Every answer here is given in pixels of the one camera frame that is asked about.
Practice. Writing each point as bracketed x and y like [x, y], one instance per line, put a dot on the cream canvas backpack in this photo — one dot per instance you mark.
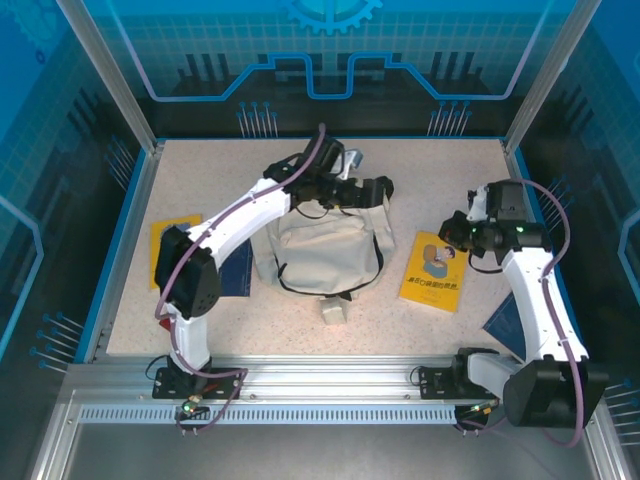
[320, 250]

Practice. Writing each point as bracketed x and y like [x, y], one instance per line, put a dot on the plain navy blue book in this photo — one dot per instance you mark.
[502, 325]

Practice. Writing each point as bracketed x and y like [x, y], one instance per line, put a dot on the navy book with yellow label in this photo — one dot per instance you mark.
[235, 272]

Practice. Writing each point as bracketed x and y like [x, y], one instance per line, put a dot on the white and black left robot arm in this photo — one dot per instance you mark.
[235, 215]

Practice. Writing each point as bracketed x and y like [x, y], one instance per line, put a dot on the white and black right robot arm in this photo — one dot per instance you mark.
[540, 300]

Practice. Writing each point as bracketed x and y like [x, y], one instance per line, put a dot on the blue printed side panel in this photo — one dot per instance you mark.
[610, 150]
[40, 200]

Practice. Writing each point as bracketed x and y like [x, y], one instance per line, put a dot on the blue printed back panel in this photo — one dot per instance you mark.
[225, 50]

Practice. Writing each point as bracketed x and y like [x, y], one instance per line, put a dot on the aluminium side rail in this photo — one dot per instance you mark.
[514, 165]
[127, 250]

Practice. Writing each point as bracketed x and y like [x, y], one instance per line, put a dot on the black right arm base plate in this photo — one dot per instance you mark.
[430, 385]

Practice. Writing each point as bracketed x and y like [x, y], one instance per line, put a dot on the aluminium frame post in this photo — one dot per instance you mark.
[547, 75]
[112, 75]

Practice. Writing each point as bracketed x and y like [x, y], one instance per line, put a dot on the aluminium front rail beam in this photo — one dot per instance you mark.
[325, 380]

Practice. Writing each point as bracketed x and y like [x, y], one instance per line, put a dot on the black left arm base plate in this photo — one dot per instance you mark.
[165, 390]

